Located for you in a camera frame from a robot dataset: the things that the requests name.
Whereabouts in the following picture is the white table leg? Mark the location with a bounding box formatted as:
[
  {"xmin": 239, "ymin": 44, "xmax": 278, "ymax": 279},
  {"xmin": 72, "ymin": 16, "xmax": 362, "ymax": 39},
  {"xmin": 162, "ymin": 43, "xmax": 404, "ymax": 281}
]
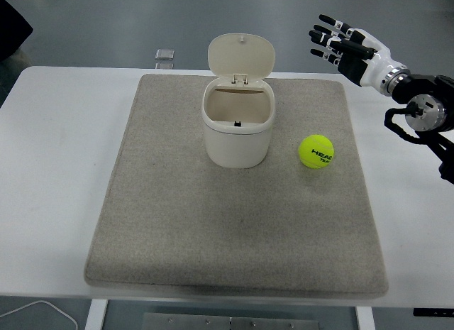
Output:
[
  {"xmin": 355, "ymin": 304, "xmax": 376, "ymax": 330},
  {"xmin": 84, "ymin": 299, "xmax": 109, "ymax": 330}
]

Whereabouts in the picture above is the yellow tennis ball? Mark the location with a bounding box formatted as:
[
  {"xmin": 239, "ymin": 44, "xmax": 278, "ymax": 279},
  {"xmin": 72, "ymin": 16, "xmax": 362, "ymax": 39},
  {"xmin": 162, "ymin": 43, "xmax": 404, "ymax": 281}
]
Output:
[{"xmin": 298, "ymin": 133, "xmax": 335, "ymax": 170}]

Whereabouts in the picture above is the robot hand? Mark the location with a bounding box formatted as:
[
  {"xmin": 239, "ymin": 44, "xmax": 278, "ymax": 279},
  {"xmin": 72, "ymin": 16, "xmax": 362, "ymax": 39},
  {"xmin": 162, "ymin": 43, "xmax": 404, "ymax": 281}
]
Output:
[{"xmin": 307, "ymin": 13, "xmax": 409, "ymax": 92}]

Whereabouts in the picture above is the cream bin with hinged lid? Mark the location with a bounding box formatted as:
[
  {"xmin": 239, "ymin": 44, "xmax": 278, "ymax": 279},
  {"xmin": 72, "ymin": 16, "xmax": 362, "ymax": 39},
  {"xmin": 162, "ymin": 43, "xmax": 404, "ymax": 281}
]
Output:
[{"xmin": 201, "ymin": 33, "xmax": 277, "ymax": 170}]

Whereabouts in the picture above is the grey fabric mat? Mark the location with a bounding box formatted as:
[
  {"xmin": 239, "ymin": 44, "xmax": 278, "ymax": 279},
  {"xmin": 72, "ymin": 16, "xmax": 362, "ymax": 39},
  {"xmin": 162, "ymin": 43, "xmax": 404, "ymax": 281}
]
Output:
[{"xmin": 83, "ymin": 73, "xmax": 390, "ymax": 298}]

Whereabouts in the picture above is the white cable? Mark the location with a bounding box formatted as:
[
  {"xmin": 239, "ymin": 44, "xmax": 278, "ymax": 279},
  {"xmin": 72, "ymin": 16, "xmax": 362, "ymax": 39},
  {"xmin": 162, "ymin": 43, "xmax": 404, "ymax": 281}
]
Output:
[{"xmin": 0, "ymin": 300, "xmax": 78, "ymax": 330}]

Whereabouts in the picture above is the black table control panel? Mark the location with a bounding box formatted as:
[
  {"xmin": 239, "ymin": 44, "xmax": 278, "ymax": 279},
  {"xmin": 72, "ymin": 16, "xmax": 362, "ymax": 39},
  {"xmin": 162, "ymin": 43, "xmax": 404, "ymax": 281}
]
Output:
[{"xmin": 413, "ymin": 307, "xmax": 454, "ymax": 317}]

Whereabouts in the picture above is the person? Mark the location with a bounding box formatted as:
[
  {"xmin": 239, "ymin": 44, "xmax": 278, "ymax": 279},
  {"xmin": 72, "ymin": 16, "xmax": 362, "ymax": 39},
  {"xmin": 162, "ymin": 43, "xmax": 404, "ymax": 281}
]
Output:
[{"xmin": 0, "ymin": 0, "xmax": 34, "ymax": 63}]

